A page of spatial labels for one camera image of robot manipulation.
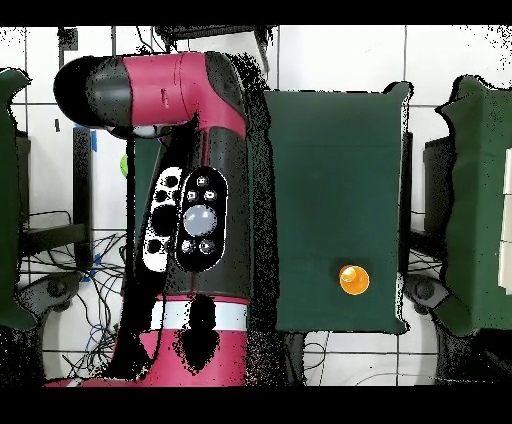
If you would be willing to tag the green bowl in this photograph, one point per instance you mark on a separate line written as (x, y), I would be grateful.
(124, 164)

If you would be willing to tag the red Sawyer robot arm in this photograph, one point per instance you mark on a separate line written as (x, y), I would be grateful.
(208, 312)

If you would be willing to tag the dark green tablecloth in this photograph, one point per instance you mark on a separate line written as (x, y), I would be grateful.
(340, 160)

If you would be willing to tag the orange cup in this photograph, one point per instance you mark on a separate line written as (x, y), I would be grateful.
(354, 282)

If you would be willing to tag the blue tape strip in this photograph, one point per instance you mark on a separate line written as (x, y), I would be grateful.
(94, 142)

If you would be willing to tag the black chair with legs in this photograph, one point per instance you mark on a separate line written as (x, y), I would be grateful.
(208, 30)

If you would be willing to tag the green cloth side table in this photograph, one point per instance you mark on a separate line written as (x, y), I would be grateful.
(8, 200)
(472, 200)

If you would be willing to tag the black metal frame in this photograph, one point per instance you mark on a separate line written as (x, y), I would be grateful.
(82, 200)
(407, 200)

